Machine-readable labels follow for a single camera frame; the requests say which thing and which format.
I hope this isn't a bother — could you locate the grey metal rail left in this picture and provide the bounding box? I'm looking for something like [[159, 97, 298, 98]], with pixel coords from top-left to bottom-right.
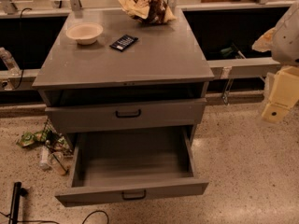
[[0, 69, 39, 91]]

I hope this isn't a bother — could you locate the open grey lower drawer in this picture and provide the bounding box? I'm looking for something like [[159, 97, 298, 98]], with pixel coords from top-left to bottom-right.
[[55, 127, 208, 207]]

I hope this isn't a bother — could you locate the black stand on floor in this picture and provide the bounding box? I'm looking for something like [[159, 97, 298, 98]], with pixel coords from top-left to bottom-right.
[[8, 182, 28, 224]]

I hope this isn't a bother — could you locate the small bottle on floor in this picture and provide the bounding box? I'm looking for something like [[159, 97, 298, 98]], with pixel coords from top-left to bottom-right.
[[39, 145, 50, 171]]

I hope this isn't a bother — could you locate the grey metal rail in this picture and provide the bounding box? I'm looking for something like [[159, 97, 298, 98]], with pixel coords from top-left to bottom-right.
[[208, 57, 281, 79], [0, 69, 39, 91]]

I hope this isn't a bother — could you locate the closed grey upper drawer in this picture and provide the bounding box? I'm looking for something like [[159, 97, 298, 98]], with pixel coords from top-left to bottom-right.
[[46, 99, 206, 133]]

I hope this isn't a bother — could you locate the black cable on floor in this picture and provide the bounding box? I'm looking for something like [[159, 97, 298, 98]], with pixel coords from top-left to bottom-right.
[[0, 210, 110, 224]]

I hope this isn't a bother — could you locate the clear plastic cup on floor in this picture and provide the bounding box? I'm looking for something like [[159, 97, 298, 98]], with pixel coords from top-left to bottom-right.
[[48, 152, 67, 175]]

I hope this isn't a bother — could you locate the crumpled brown chip bag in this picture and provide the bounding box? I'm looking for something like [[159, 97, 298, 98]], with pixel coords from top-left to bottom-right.
[[117, 0, 176, 24]]

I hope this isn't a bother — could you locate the white paper bowl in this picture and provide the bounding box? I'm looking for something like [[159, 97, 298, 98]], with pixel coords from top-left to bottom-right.
[[66, 22, 103, 45]]

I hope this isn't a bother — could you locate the grey metal rail right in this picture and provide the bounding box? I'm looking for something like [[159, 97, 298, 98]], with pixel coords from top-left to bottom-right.
[[208, 57, 281, 79]]

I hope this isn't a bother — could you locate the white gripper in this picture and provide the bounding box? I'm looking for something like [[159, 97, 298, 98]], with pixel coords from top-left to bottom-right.
[[251, 27, 299, 123]]

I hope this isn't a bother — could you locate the clear plastic water bottle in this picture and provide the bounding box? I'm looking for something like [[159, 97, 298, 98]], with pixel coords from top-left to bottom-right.
[[0, 48, 21, 77]]

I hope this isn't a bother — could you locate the green snack bag on floor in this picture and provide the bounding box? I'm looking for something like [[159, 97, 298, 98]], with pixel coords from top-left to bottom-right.
[[17, 131, 49, 147]]

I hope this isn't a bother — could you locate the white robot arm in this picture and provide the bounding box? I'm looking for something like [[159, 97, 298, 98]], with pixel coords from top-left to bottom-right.
[[252, 1, 299, 123]]

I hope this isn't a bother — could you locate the black cable at left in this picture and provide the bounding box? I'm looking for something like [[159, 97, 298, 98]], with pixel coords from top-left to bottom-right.
[[12, 7, 34, 91]]

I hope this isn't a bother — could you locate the grey drawer cabinet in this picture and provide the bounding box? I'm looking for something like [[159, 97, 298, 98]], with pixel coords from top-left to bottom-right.
[[32, 7, 216, 134]]

